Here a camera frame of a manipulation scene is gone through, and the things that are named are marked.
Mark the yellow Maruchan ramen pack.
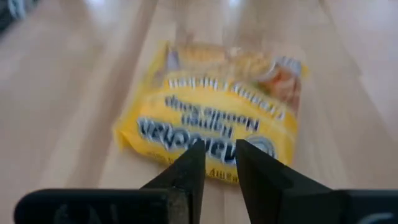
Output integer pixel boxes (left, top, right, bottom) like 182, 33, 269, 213
113, 40, 309, 185

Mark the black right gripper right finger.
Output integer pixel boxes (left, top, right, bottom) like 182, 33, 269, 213
235, 139, 333, 224

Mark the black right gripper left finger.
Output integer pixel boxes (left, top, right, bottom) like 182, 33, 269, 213
141, 139, 206, 224

